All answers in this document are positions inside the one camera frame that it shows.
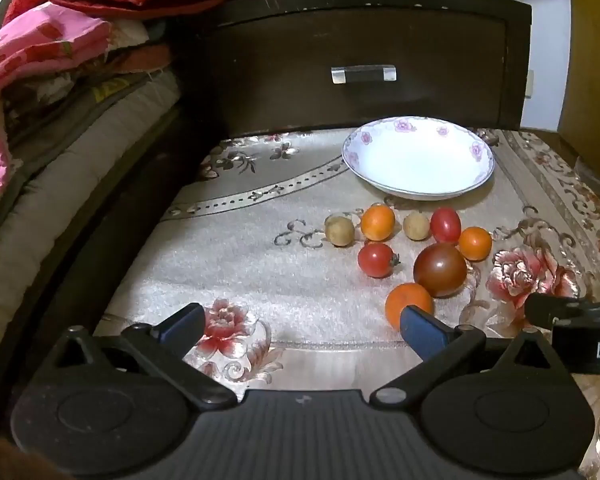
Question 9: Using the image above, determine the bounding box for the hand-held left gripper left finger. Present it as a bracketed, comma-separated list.
[40, 302, 237, 409]

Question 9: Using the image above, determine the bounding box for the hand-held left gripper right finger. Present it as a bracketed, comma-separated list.
[369, 306, 569, 408]

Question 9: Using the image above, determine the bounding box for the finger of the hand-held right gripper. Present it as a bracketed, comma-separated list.
[524, 292, 600, 329]

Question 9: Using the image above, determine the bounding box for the large orange cherry tomato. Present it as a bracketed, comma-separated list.
[385, 282, 435, 332]

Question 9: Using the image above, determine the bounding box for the large dark red tomato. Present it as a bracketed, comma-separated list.
[413, 243, 468, 299]

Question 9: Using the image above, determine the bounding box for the red cherry tomato with stem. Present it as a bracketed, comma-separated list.
[357, 242, 401, 279]

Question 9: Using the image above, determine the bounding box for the oval red cherry tomato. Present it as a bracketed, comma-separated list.
[430, 207, 462, 245]

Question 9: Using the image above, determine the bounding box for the tan longan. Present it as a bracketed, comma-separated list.
[324, 215, 356, 248]
[403, 211, 431, 241]

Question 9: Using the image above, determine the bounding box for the white floral plate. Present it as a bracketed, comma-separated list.
[342, 116, 496, 202]

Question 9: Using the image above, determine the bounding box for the beige floral tablecloth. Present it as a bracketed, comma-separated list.
[92, 127, 600, 480]

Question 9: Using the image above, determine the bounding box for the cardboard box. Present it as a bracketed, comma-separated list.
[557, 0, 600, 161]

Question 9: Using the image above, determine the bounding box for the orange cloth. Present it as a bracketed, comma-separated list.
[115, 45, 173, 73]

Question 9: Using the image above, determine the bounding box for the dark wooden drawer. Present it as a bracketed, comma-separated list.
[215, 12, 511, 131]

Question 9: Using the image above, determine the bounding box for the pink floral blanket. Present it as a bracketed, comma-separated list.
[0, 2, 116, 201]

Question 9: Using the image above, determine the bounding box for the dark wooden nightstand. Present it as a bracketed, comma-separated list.
[172, 0, 533, 138]

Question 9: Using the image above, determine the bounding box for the dark wooden bed frame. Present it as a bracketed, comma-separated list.
[0, 110, 201, 411]

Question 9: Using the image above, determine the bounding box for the clear drawer handle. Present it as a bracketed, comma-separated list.
[331, 65, 397, 84]

